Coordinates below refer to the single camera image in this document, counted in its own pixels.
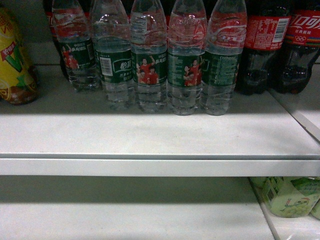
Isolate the green drink bottle lower shelf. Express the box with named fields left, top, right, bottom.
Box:
left=250, top=176, right=320, bottom=218

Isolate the water bottle barcode label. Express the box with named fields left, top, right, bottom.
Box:
left=89, top=0, right=135, bottom=110

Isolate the cola bottle olympic label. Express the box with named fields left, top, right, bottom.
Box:
left=271, top=0, right=320, bottom=94

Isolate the water bottle behind front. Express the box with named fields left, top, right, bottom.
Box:
left=166, top=0, right=208, bottom=116

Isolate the white metal shelf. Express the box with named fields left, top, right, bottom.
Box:
left=0, top=66, right=320, bottom=177

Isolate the cola bottle with barcode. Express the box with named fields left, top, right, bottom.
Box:
left=235, top=0, right=293, bottom=96

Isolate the water bottle far left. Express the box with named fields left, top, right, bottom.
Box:
left=52, top=0, right=100, bottom=92

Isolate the yellow lemon tea bottle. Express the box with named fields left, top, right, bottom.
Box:
left=0, top=5, right=38, bottom=105

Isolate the cola bottle behind left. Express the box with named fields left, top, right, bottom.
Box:
left=42, top=0, right=69, bottom=80

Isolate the water bottle right text label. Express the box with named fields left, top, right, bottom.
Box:
left=200, top=0, right=248, bottom=116

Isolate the water bottle red players label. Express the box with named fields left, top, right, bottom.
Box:
left=130, top=0, right=167, bottom=113

